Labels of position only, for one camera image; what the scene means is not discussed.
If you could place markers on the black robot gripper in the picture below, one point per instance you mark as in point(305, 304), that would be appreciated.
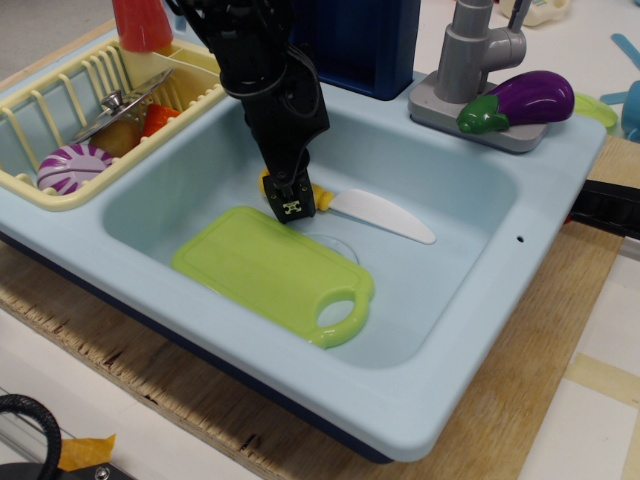
point(283, 121)

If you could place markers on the yellow handled white toy knife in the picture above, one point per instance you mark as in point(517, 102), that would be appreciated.
point(368, 208)

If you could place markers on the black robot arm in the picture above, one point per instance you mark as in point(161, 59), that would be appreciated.
point(247, 39)

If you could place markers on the green plastic cutting board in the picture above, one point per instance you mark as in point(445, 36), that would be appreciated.
point(280, 274)

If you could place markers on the wooden base board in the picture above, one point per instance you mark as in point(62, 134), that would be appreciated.
point(557, 397)

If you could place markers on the orange toy carrot piece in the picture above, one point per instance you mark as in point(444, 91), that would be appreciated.
point(157, 116)

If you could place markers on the dark blue plastic box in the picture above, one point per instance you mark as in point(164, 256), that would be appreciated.
point(366, 47)

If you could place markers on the yellow toy potato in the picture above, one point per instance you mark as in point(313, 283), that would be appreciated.
point(117, 139)

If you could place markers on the metal pot lid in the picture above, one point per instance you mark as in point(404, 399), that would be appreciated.
point(117, 104)

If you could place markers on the blue plate holder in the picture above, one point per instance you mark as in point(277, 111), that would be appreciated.
point(181, 27)

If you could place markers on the grey toy faucet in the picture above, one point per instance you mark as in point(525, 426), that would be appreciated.
point(471, 50)

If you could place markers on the red plastic cup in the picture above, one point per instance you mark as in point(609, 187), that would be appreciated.
point(142, 25)

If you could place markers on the purple white toy onion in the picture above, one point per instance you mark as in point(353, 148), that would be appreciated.
point(66, 169)

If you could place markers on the purple toy eggplant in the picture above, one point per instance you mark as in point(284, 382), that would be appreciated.
point(536, 97)

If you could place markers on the cream yellow dish rack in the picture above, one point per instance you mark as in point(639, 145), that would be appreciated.
point(47, 111)

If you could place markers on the lime green plastic plate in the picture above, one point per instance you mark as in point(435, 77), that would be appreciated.
point(596, 109)

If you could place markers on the cream white toy object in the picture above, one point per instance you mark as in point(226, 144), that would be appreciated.
point(532, 13)

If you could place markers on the black clamp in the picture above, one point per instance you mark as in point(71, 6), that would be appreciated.
point(609, 207)

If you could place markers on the yellow tape piece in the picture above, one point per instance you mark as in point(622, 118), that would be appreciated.
point(81, 453)

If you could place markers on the blue plastic utensil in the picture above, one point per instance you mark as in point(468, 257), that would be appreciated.
point(628, 98)

